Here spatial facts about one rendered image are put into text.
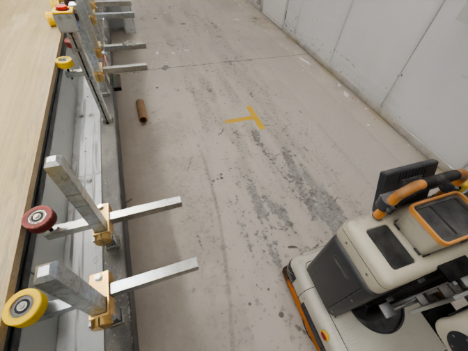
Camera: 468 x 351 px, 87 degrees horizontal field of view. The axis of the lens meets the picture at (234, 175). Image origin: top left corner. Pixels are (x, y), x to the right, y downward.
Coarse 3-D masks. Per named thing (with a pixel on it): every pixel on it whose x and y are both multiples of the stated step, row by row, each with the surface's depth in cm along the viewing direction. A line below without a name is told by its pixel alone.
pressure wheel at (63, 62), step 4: (64, 56) 132; (68, 56) 133; (56, 60) 130; (60, 60) 130; (64, 60) 130; (68, 60) 130; (56, 64) 130; (60, 64) 129; (64, 64) 129; (68, 64) 130; (72, 64) 132; (64, 68) 130; (68, 68) 131
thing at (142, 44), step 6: (138, 42) 160; (144, 42) 160; (84, 48) 150; (102, 48) 153; (108, 48) 154; (114, 48) 156; (120, 48) 157; (126, 48) 158; (132, 48) 159; (138, 48) 160; (144, 48) 161
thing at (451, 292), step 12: (444, 288) 81; (456, 288) 79; (420, 300) 91; (432, 300) 88; (444, 300) 79; (408, 312) 94; (432, 312) 90; (444, 312) 90; (456, 312) 82; (432, 324) 87
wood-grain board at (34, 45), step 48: (0, 0) 180; (48, 0) 187; (0, 48) 135; (48, 48) 139; (0, 96) 108; (48, 96) 110; (0, 144) 90; (0, 192) 77; (0, 240) 67; (0, 288) 60; (0, 336) 54
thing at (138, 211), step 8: (168, 200) 88; (176, 200) 89; (128, 208) 85; (136, 208) 85; (144, 208) 86; (152, 208) 86; (160, 208) 87; (168, 208) 88; (112, 216) 83; (120, 216) 83; (128, 216) 84; (136, 216) 86; (56, 224) 80; (64, 224) 80; (72, 224) 80; (80, 224) 80; (48, 232) 78; (56, 232) 78; (64, 232) 79; (72, 232) 80
